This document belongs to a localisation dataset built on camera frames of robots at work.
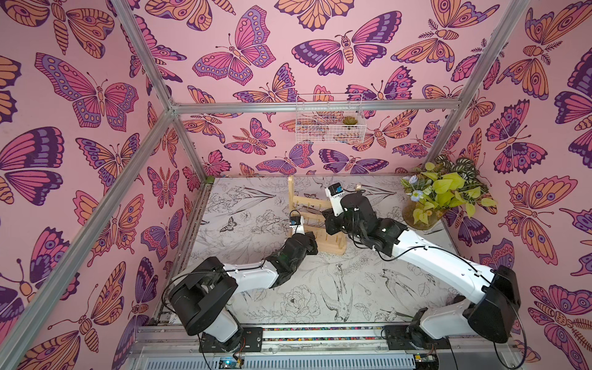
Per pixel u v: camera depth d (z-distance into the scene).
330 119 0.97
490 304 0.39
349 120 0.92
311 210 1.07
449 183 0.82
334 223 0.67
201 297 0.44
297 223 0.76
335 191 0.65
